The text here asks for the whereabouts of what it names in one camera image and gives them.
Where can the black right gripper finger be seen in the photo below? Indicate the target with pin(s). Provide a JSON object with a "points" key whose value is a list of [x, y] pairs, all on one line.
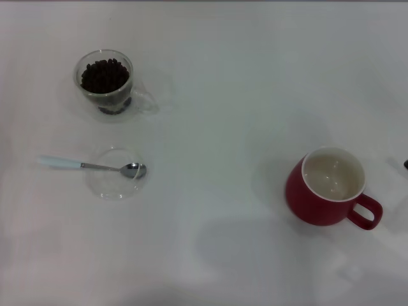
{"points": [[405, 163]]}

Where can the red mug white inside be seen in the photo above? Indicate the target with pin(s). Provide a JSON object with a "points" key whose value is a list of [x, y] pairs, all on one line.
{"points": [[303, 204]]}

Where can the clear double-wall glass mug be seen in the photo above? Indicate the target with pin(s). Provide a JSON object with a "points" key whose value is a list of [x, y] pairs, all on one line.
{"points": [[86, 102]]}

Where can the dark coffee beans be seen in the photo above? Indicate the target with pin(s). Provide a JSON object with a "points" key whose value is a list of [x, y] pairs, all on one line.
{"points": [[105, 76]]}

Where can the clear glass saucer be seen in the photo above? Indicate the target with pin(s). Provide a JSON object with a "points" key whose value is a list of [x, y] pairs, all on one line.
{"points": [[108, 188]]}

